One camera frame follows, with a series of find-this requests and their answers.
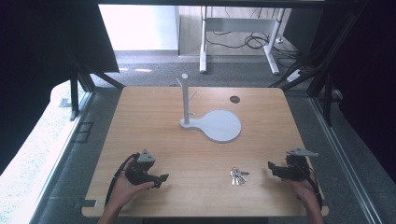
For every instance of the white power strip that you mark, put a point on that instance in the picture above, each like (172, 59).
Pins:
(294, 75)

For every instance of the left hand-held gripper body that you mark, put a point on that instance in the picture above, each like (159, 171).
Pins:
(141, 172)

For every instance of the black curtain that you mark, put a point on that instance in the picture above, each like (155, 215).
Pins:
(370, 77)
(37, 62)

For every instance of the person's left hand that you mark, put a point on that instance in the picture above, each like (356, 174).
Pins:
(123, 191)

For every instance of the white metal desk frame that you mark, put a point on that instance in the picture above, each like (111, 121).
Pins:
(239, 24)

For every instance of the black metal frame strut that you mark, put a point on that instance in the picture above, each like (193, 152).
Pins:
(74, 93)
(327, 62)

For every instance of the white key holder stand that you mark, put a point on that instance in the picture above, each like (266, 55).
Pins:
(219, 126)

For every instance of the dark floor socket cover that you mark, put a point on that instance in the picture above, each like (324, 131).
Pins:
(84, 132)

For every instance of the aluminium floor rail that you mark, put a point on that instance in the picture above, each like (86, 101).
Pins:
(345, 161)

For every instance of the bunch of silver keys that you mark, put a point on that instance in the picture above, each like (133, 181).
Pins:
(238, 177)

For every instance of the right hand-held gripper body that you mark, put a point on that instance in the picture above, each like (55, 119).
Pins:
(295, 169)

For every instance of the person's right hand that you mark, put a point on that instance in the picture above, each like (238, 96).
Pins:
(306, 191)

